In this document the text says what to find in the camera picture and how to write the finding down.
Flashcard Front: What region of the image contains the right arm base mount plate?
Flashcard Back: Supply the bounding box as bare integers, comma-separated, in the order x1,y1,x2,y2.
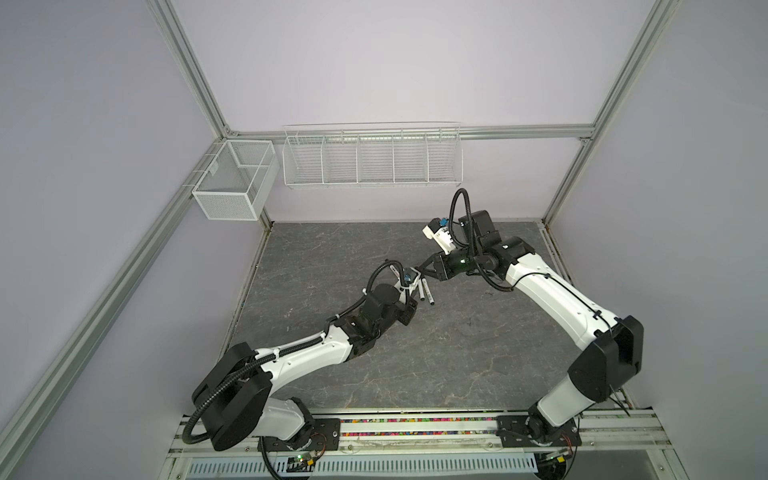
496,414,582,448

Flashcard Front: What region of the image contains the small white mesh basket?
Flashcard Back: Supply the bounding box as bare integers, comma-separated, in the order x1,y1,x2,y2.
192,140,280,221

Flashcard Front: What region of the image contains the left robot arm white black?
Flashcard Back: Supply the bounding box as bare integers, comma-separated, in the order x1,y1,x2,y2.
181,284,418,451

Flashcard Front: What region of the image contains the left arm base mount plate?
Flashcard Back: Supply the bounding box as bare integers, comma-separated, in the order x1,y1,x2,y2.
258,417,341,452

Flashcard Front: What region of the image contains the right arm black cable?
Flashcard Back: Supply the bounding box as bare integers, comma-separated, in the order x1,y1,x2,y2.
448,187,619,337

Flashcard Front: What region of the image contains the white slotted cable duct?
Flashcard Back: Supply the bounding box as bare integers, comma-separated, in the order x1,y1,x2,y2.
186,452,538,479

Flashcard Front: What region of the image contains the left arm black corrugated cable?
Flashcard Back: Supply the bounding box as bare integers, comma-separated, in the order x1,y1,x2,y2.
181,259,406,446

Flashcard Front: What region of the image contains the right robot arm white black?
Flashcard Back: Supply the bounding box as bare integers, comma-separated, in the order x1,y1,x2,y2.
418,210,644,445

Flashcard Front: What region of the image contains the long white wire basket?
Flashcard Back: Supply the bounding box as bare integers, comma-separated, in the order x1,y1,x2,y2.
283,122,464,188

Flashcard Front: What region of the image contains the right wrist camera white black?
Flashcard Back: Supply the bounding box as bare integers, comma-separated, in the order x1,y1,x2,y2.
422,217,457,255

